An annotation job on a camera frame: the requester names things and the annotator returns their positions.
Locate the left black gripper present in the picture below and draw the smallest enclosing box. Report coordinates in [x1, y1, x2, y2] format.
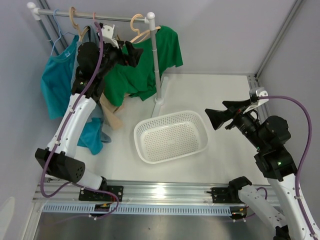
[95, 39, 143, 79]

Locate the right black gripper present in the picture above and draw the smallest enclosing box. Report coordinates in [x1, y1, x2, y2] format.
[204, 98, 266, 151]

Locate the wooden hanger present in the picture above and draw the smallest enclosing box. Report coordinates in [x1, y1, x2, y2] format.
[130, 12, 161, 43]
[68, 6, 90, 42]

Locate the green t shirt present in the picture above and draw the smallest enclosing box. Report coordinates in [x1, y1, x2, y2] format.
[104, 25, 183, 107]

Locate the beige t shirt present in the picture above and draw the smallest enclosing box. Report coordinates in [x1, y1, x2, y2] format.
[99, 94, 125, 130]

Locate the grey blue t shirt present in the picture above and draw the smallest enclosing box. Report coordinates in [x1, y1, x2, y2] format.
[70, 26, 111, 153]

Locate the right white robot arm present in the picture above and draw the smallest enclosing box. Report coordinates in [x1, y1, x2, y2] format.
[205, 95, 320, 240]

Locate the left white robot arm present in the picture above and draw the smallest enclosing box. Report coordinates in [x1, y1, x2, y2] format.
[35, 41, 144, 201]

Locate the teal t shirt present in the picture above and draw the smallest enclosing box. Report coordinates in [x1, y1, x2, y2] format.
[40, 35, 110, 155]

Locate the white clothes rack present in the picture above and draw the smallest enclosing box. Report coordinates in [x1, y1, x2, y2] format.
[27, 0, 169, 118]

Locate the white perforated plastic basket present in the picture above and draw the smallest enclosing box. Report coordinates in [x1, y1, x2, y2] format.
[133, 110, 209, 164]

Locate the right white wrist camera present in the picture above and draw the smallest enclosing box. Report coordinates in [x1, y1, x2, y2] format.
[244, 87, 269, 113]

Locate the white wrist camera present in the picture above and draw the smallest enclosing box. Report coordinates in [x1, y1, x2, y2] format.
[101, 24, 120, 49]
[244, 87, 269, 113]

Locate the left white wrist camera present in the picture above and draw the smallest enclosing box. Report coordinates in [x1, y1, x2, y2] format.
[101, 24, 120, 49]

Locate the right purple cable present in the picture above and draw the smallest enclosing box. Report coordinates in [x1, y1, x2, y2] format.
[224, 95, 316, 240]

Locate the purple cable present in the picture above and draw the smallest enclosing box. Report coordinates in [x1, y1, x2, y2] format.
[40, 21, 120, 221]
[224, 95, 316, 240]

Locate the aluminium corner frame post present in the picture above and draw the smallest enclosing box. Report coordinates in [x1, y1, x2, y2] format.
[247, 0, 305, 126]

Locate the blue wire hanger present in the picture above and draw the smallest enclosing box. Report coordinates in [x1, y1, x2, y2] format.
[49, 9, 76, 56]

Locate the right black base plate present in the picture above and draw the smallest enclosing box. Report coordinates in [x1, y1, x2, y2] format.
[207, 187, 241, 204]

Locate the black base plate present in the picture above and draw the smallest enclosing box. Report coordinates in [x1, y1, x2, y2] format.
[207, 187, 241, 204]
[78, 185, 124, 202]

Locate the aluminium front rail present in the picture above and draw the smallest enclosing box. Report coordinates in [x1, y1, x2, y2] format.
[32, 180, 281, 204]

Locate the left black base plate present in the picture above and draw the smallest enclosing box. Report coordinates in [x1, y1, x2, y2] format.
[78, 185, 124, 202]

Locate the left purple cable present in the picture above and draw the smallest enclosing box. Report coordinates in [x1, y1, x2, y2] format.
[40, 21, 120, 221]

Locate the white slotted cable duct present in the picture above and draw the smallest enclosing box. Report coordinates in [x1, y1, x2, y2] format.
[42, 203, 232, 217]

